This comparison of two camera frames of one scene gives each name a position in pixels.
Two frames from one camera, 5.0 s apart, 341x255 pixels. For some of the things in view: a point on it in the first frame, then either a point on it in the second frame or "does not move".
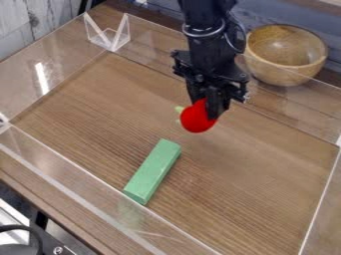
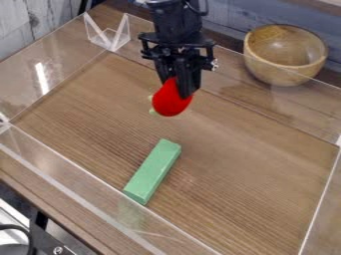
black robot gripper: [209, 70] → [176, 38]
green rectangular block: [142, 186] does not move
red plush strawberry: [194, 118] → [169, 103]
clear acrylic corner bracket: [110, 39] does not move
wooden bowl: [284, 54] does not move
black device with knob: [54, 246] does not move
